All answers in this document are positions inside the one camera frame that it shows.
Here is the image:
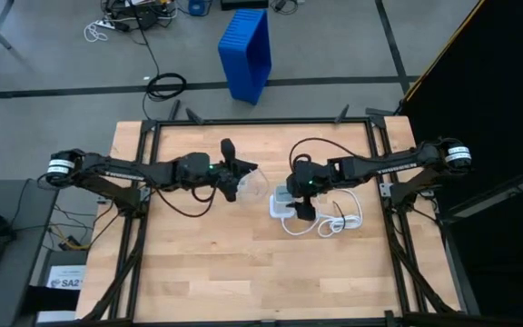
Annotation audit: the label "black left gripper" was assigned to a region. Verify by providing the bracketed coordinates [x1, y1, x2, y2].
[211, 138, 260, 203]

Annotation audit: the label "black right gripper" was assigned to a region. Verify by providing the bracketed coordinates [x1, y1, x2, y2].
[285, 195, 318, 223]

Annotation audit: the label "white power strip tower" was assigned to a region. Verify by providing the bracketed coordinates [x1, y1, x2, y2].
[268, 183, 300, 220]

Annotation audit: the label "white power strip cord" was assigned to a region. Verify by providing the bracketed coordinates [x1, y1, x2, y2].
[281, 188, 364, 239]

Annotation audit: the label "blue plastic bin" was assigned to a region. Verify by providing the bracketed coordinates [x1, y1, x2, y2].
[217, 7, 272, 106]

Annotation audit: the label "black floor box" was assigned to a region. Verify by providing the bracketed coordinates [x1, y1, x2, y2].
[219, 0, 271, 11]

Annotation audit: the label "black floor electronics pile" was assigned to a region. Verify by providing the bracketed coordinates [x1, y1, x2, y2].
[102, 0, 179, 32]

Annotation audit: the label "white floor power strip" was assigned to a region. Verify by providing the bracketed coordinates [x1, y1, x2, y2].
[83, 16, 129, 45]

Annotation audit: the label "white paper sign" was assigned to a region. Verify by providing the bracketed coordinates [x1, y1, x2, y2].
[45, 264, 86, 292]

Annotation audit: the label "dark grey desk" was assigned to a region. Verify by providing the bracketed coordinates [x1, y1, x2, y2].
[0, 179, 62, 327]

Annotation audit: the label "black partition with yellow edge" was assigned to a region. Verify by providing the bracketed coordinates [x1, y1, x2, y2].
[397, 0, 523, 327]

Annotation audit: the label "black cable tie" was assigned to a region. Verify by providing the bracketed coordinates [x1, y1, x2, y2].
[331, 199, 347, 229]

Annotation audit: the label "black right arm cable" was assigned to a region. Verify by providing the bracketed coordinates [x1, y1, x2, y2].
[288, 137, 358, 160]

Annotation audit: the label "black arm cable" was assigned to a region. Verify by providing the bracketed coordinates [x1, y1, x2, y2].
[154, 185, 218, 218]
[288, 137, 358, 160]

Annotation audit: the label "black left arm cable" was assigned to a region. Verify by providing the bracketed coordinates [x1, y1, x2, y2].
[154, 185, 218, 218]

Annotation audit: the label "black coiled floor cable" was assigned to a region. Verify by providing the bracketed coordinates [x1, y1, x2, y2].
[141, 26, 188, 122]

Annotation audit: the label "yellow and black floor cables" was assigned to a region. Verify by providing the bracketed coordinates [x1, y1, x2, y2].
[47, 203, 122, 253]

